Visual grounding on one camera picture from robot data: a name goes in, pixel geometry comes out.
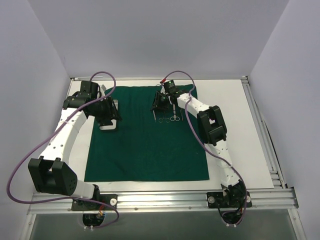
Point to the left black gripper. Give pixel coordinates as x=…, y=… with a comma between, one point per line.
x=111, y=110

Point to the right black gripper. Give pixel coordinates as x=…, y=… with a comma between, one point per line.
x=159, y=105

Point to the small steel scalpel handle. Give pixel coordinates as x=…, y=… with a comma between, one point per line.
x=154, y=115

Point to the metal instrument tray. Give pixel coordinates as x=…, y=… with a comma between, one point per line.
x=110, y=126

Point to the steel surgical forceps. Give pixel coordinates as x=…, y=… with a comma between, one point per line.
x=164, y=119

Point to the steel surgical scissors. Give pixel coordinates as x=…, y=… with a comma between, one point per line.
x=174, y=117

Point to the dark green surgical cloth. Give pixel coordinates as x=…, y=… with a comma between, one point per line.
x=141, y=149

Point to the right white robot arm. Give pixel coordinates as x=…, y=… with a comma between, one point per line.
x=212, y=132

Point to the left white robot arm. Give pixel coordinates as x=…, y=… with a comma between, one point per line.
x=50, y=172

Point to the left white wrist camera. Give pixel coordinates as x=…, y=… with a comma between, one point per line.
x=103, y=88

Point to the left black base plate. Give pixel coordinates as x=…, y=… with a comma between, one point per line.
x=85, y=205

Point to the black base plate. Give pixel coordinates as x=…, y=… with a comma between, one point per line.
x=225, y=199
x=85, y=205

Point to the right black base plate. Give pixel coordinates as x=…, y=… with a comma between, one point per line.
x=225, y=199

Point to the aluminium front rail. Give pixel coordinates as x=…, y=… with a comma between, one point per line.
x=177, y=201

